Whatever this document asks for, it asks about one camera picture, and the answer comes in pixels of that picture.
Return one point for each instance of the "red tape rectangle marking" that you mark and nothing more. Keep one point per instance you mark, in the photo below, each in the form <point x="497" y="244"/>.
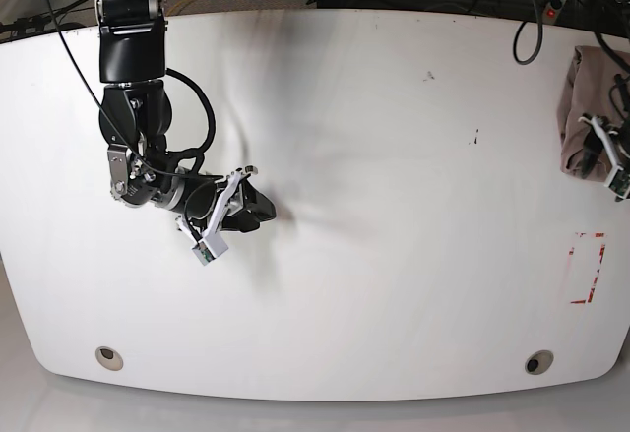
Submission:
<point x="584" y="266"/>

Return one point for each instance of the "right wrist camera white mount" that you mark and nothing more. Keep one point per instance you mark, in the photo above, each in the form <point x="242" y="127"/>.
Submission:
<point x="214" y="235"/>

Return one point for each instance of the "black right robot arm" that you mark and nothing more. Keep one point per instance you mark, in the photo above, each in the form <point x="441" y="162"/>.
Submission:
<point x="135" y="114"/>

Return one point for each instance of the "left table cable grommet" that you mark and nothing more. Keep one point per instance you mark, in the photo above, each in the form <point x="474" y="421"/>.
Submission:
<point x="109" y="359"/>

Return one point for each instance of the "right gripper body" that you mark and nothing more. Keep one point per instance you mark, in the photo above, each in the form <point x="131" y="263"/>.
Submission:
<point x="206" y="198"/>

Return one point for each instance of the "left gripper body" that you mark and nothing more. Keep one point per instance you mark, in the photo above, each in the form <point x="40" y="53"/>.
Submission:
<point x="619" y="135"/>

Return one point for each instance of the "table cable grommet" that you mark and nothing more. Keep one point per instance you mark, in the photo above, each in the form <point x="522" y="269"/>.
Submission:
<point x="109" y="359"/>
<point x="539" y="362"/>

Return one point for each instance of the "right table cable grommet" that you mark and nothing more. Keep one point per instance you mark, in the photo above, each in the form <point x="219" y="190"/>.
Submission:
<point x="539" y="362"/>

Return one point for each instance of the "mauve brown T-shirt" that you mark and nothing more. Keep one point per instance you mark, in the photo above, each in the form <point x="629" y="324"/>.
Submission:
<point x="585" y="93"/>

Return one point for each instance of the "black tripod stand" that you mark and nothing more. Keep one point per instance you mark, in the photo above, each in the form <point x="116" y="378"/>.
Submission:
<point x="41" y="24"/>

